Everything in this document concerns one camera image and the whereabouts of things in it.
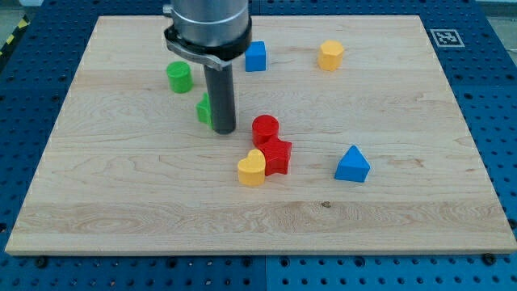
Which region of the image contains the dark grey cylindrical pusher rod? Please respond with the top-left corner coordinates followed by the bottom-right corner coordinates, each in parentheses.
top-left (204, 65), bottom-right (236, 134)

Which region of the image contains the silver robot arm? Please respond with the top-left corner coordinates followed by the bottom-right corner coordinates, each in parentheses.
top-left (164, 0), bottom-right (252, 134)

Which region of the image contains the blue triangle block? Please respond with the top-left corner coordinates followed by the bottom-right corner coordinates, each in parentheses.
top-left (334, 145), bottom-right (371, 183)

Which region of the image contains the green star block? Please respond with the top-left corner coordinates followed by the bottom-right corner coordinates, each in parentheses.
top-left (195, 92), bottom-right (212, 129)

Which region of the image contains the green cylinder block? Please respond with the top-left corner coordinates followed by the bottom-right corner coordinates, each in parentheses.
top-left (166, 61), bottom-right (193, 94)

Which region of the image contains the blue cube block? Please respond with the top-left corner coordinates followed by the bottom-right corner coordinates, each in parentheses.
top-left (245, 41), bottom-right (267, 72)

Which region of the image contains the red cylinder block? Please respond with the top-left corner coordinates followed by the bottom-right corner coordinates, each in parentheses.
top-left (252, 115), bottom-right (280, 146)

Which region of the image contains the red star block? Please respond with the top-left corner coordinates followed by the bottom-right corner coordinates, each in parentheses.
top-left (258, 138), bottom-right (292, 176)

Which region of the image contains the yellow heart block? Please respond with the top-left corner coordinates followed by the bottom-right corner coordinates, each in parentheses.
top-left (237, 149), bottom-right (266, 186)

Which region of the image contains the yellow hexagon block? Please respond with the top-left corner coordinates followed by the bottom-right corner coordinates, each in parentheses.
top-left (317, 40), bottom-right (344, 71)

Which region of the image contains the wooden board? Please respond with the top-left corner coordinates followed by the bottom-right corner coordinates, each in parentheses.
top-left (6, 15), bottom-right (516, 256)

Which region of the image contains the white fiducial marker tag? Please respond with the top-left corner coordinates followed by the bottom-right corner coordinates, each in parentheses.
top-left (430, 28), bottom-right (464, 48)

